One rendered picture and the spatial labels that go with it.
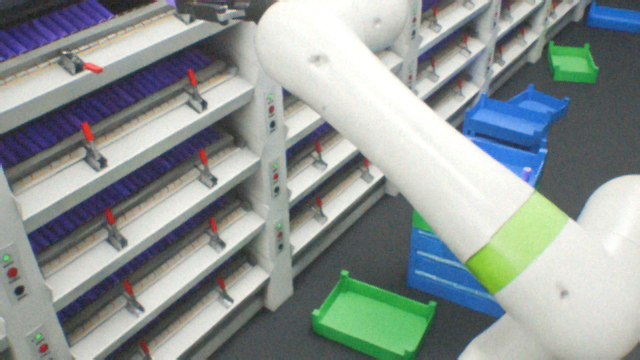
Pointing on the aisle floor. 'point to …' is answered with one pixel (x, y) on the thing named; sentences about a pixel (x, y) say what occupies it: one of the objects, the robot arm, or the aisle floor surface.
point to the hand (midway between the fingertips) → (196, 3)
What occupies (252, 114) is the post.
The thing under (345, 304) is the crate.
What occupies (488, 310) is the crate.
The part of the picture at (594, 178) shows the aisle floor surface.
